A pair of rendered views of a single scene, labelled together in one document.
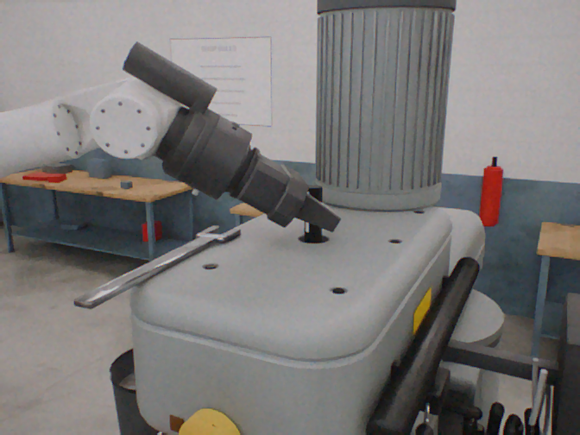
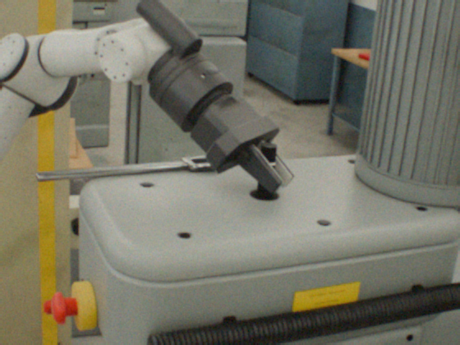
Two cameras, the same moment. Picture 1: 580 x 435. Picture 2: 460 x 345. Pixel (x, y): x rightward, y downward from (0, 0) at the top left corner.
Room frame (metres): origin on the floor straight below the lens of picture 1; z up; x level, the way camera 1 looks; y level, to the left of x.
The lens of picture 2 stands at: (-0.06, -0.54, 2.25)
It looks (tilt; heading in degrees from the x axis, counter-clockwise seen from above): 21 degrees down; 40
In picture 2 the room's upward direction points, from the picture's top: 5 degrees clockwise
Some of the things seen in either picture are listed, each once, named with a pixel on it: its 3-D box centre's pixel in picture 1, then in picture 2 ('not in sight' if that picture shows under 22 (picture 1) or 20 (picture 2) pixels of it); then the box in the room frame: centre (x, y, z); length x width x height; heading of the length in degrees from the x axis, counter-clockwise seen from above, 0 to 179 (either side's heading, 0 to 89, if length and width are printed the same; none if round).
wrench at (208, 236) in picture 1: (168, 260); (127, 169); (0.54, 0.13, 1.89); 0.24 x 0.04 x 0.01; 156
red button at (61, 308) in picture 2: not in sight; (65, 307); (0.40, 0.08, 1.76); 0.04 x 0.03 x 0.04; 64
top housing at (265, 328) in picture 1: (318, 293); (268, 250); (0.65, -0.03, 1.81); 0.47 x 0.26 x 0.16; 154
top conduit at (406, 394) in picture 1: (435, 325); (333, 317); (0.60, -0.17, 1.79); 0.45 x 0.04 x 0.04; 154
